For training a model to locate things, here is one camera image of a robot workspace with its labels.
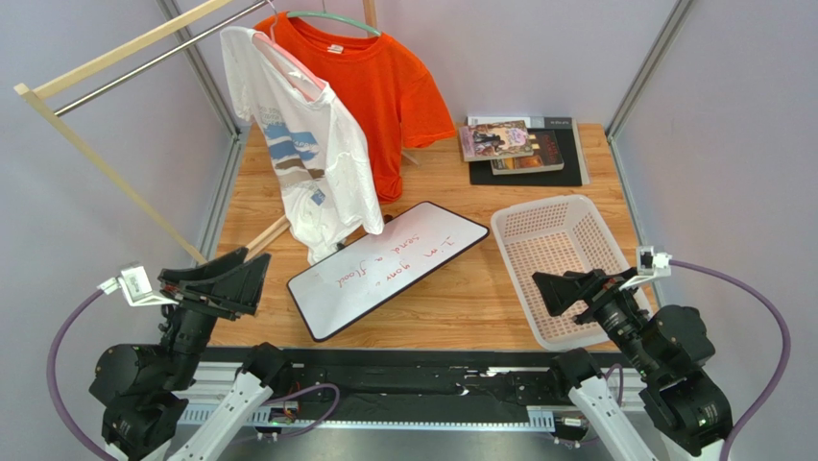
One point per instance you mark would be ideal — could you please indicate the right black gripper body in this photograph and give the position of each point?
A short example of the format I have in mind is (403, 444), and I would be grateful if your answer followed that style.
(597, 294)

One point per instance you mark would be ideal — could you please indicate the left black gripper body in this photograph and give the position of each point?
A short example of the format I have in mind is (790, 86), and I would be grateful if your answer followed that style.
(218, 301)

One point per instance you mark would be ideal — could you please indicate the white printed t shirt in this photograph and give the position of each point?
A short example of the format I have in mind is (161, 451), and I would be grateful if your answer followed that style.
(317, 149)

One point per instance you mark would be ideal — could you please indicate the pink clothes hanger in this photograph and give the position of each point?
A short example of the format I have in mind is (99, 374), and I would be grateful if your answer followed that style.
(294, 62)

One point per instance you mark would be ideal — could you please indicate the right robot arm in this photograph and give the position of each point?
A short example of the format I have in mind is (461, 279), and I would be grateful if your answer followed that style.
(668, 349)

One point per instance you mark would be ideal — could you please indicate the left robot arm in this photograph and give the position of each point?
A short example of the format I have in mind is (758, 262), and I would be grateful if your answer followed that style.
(138, 384)

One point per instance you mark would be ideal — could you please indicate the orange t shirt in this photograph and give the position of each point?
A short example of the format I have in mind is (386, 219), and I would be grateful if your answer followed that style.
(387, 89)

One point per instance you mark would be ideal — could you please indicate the green clothes hanger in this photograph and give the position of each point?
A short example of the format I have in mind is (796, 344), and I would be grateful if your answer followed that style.
(367, 25)

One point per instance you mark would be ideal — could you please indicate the white plastic basket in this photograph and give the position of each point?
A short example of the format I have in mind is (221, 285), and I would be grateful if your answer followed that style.
(555, 235)

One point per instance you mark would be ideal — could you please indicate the large black book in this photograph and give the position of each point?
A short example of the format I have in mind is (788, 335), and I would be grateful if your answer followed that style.
(575, 172)

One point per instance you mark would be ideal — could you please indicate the whiteboard with red writing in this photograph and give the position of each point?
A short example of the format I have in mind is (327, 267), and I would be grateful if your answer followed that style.
(341, 289)

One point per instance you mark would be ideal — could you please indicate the dark red cover book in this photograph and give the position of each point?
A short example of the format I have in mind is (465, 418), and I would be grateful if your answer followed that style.
(546, 157)

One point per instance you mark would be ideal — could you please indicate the pink cover book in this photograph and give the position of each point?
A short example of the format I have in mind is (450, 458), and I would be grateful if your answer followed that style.
(491, 141)

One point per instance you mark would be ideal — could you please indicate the wooden clothes rack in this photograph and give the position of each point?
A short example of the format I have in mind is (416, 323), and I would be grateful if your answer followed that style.
(159, 132)

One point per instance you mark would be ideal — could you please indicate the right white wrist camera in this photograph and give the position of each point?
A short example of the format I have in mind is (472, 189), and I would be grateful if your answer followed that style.
(652, 263)

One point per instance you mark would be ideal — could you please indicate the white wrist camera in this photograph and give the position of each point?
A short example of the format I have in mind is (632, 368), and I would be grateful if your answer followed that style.
(652, 263)
(135, 286)

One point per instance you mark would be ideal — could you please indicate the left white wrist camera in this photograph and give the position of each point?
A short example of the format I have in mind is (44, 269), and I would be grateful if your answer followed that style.
(135, 286)

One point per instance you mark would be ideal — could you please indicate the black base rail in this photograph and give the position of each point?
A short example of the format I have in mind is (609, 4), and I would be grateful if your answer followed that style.
(421, 390)

